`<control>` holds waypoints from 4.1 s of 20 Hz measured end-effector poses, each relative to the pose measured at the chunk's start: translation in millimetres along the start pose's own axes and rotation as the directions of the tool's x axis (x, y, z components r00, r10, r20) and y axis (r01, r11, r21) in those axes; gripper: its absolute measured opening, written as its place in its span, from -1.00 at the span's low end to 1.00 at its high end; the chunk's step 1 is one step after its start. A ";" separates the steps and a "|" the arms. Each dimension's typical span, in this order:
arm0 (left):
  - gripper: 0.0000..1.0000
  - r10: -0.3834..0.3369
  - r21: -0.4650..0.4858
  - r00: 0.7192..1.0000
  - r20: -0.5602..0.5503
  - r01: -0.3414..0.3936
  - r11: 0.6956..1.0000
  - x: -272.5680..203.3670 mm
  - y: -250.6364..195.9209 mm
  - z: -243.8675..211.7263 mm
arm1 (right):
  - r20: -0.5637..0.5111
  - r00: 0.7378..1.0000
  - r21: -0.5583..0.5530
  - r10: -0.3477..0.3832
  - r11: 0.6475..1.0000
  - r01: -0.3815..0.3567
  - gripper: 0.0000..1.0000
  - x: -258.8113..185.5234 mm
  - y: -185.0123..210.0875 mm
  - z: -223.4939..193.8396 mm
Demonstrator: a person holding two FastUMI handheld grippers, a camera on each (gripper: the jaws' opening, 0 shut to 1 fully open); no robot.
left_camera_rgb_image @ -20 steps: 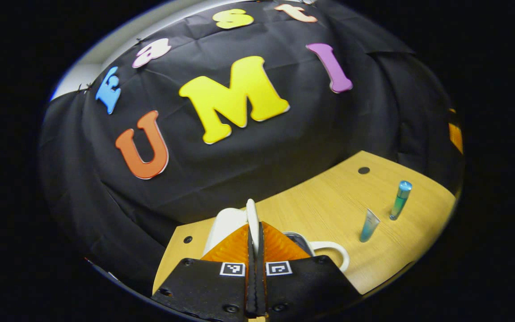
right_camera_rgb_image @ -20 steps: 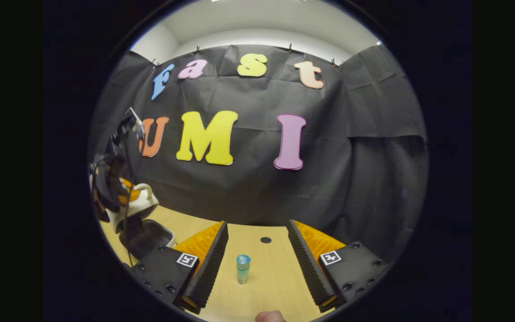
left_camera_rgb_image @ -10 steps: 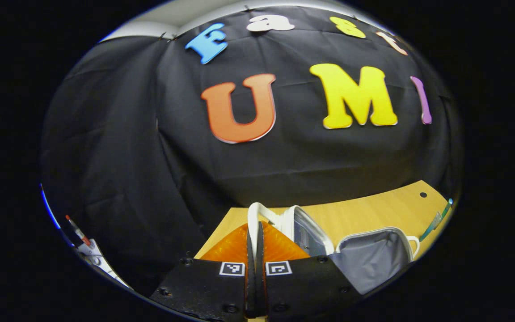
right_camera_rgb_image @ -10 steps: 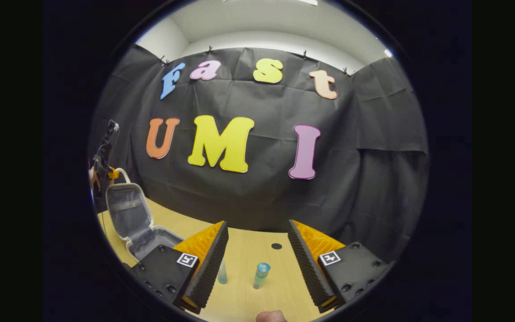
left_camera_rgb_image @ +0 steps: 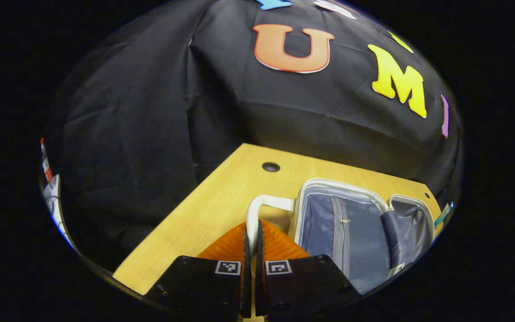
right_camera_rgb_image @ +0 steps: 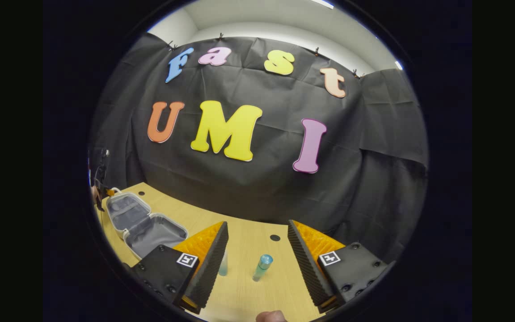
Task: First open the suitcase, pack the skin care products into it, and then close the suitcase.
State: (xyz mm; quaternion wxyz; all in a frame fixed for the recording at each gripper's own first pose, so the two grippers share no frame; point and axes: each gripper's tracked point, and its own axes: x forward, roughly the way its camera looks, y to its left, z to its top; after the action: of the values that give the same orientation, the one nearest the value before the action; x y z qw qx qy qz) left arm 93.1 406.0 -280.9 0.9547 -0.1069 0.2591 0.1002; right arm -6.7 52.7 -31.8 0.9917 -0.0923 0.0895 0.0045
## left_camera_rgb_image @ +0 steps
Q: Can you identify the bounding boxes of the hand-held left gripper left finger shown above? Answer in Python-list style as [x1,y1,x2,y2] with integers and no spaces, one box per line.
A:
[145,222,253,320]

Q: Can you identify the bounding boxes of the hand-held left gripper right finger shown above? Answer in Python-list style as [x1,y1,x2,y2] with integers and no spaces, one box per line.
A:
[254,219,362,320]

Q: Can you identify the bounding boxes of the black backdrop cloth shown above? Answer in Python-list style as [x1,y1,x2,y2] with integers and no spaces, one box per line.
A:
[45,0,464,269]

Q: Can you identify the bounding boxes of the red white bottle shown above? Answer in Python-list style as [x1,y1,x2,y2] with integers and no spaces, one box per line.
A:
[40,138,55,184]

